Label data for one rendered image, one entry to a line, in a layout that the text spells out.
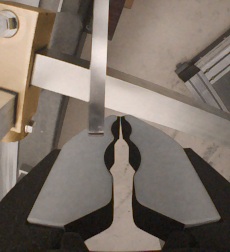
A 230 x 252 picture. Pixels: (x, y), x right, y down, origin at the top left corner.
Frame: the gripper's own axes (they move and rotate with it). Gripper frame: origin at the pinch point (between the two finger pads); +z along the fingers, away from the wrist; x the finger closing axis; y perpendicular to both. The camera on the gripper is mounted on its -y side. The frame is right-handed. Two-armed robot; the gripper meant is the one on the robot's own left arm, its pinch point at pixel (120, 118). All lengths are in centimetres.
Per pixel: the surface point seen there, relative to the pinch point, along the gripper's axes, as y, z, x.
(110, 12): -6.4, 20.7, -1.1
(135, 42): 7, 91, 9
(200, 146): 71, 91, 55
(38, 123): 12.3, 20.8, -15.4
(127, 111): 2.4, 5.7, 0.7
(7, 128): 2.6, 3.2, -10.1
